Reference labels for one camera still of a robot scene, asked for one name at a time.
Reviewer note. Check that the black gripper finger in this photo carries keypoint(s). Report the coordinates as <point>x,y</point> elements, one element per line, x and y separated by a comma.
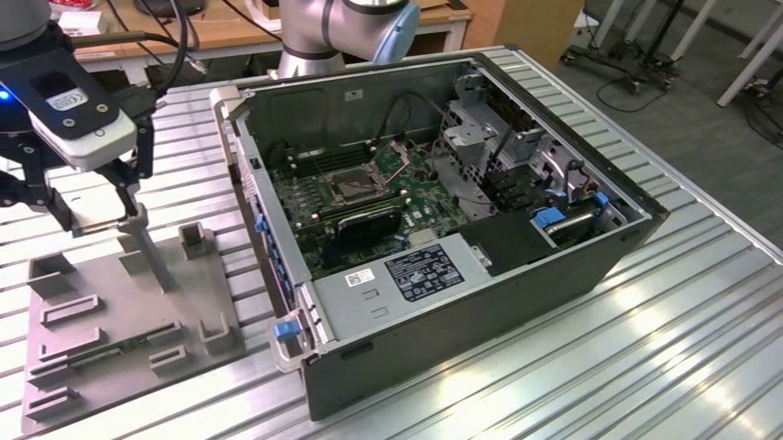
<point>144,151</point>
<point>33,188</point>

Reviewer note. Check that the silver square CPU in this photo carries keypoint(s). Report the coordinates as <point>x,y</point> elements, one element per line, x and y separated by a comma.
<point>100,227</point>

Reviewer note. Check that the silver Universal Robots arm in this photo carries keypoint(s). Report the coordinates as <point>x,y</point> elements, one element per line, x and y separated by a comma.
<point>312,27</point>

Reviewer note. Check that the blue slot retainer strip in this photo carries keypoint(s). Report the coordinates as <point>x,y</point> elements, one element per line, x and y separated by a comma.
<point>258,223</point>

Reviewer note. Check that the CPU socket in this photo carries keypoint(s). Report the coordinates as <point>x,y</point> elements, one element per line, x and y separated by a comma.
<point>354,188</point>

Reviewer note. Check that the white box with label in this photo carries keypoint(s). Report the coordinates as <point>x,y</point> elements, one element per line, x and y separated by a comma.
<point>85,23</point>

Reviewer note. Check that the red packet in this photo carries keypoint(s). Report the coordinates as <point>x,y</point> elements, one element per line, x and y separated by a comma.
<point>73,3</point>

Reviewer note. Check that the wooden desk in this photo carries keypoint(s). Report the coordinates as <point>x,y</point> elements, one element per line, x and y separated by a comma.
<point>232,46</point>

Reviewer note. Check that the black round object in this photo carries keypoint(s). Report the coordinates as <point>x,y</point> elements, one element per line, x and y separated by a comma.
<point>165,7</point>

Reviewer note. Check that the green RAM stick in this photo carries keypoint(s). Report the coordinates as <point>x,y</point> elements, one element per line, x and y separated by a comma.
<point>97,355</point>

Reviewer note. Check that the grey parts rack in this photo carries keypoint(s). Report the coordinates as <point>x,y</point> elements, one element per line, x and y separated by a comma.
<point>140,366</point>

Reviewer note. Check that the blue case latch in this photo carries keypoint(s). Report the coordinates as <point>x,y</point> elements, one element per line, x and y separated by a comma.
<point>285,332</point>

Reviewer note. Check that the green motherboard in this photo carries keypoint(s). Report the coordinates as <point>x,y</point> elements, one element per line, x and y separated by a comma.
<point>428,192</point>

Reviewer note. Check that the grey power supply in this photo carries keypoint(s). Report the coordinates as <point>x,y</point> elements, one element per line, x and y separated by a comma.
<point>366,311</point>

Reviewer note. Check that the grey metal drive cage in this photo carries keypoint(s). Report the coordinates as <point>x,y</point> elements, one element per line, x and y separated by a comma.
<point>471,133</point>

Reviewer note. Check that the cardboard box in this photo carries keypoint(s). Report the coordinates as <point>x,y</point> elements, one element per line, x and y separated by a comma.
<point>440,4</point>

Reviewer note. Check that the open black PC case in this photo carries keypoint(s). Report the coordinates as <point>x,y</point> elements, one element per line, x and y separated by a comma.
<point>489,321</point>

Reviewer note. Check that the blue disk carrier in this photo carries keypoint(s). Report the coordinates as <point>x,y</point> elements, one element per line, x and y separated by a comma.
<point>547,219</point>

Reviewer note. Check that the wooden cabinet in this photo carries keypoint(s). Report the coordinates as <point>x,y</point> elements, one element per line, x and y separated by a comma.
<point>537,27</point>

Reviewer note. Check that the small blue clip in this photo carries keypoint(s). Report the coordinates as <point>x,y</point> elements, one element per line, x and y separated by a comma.
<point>599,199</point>

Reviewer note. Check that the black wheeled stand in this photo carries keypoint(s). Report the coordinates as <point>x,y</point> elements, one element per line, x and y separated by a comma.
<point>653,46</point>

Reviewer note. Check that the white table legs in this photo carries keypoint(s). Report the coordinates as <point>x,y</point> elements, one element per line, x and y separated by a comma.
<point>743,73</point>

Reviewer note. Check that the white camera with black bracket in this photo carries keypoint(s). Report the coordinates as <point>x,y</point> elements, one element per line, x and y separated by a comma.
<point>92,146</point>

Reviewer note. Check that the white table frame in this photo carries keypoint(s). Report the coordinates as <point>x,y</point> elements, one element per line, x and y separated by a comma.
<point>697,23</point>

